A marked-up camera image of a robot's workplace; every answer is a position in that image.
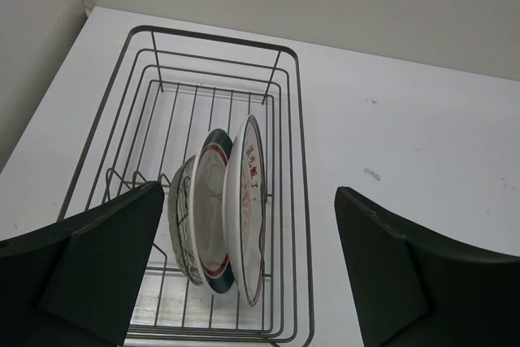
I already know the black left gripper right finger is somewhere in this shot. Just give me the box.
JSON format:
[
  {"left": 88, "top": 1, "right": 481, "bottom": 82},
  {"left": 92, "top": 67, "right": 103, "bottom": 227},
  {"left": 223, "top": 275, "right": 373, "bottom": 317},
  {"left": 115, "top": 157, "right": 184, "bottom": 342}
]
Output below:
[{"left": 334, "top": 187, "right": 519, "bottom": 346}]

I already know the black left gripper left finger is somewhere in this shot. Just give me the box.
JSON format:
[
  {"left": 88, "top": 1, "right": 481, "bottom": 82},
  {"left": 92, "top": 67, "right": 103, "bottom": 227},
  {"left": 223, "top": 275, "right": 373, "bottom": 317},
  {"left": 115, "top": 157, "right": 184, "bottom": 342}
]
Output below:
[{"left": 1, "top": 181, "right": 164, "bottom": 346}]

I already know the green red ring plate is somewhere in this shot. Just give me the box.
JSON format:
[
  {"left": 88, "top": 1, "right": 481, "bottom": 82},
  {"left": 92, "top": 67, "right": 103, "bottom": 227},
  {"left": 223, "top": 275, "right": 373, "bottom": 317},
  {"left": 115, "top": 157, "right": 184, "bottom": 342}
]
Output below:
[{"left": 188, "top": 128, "right": 234, "bottom": 295}]

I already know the orange sunburst plate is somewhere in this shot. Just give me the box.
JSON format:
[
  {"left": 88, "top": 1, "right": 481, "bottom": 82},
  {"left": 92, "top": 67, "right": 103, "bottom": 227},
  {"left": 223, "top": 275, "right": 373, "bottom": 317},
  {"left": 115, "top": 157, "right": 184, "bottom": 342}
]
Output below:
[{"left": 223, "top": 115, "right": 267, "bottom": 307}]

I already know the clear glass plate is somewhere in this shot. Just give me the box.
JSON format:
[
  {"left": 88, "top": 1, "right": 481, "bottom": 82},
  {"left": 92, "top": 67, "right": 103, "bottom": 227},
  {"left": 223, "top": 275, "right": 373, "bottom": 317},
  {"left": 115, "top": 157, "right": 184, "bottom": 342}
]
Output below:
[{"left": 167, "top": 155, "right": 202, "bottom": 286}]

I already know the metal wire dish rack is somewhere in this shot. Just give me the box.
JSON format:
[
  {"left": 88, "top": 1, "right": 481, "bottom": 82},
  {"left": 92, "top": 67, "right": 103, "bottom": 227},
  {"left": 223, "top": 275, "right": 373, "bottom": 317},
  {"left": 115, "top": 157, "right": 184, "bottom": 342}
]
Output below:
[{"left": 59, "top": 26, "right": 315, "bottom": 346}]

